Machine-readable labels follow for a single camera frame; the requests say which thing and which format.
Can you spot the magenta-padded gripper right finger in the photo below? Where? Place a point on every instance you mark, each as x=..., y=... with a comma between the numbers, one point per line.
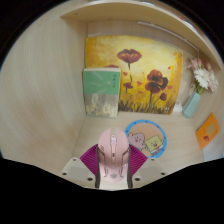
x=137, y=163

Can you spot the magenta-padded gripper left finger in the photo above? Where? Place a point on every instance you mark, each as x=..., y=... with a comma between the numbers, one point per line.
x=89, y=163

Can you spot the pink computer mouse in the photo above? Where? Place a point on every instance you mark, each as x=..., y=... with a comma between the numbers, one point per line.
x=113, y=155

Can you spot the round blue-rimmed cartoon mouse pad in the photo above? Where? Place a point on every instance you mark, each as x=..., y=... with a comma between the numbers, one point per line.
x=151, y=135

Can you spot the small white charger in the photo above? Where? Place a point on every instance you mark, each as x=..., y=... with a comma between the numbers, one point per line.
x=177, y=107

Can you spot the green and beige book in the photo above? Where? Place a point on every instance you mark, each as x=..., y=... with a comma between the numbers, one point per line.
x=100, y=90

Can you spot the orange card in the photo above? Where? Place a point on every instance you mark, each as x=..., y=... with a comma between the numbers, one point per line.
x=207, y=131

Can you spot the teal faceted vase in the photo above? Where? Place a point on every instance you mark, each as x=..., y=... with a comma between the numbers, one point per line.
x=191, y=106

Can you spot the yellow poppy flower painting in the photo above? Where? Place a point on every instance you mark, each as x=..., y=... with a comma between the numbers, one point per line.
x=150, y=56

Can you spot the white light bar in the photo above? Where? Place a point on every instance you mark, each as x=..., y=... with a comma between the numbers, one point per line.
x=166, y=32

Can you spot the light wooden shelf board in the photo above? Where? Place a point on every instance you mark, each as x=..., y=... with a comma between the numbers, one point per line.
x=126, y=11

